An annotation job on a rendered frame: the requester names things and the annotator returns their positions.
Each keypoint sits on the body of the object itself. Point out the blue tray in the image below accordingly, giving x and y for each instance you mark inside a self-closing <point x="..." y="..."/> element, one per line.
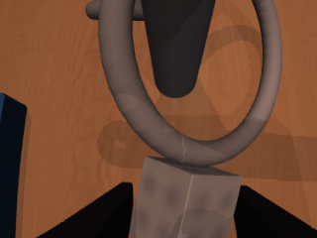
<point x="12" y="122"/>

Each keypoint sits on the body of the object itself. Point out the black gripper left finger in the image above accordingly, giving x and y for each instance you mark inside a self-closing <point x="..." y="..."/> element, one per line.
<point x="109" y="216"/>

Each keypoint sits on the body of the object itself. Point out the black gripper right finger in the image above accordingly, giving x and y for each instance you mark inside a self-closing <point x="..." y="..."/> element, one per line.
<point x="257" y="217"/>

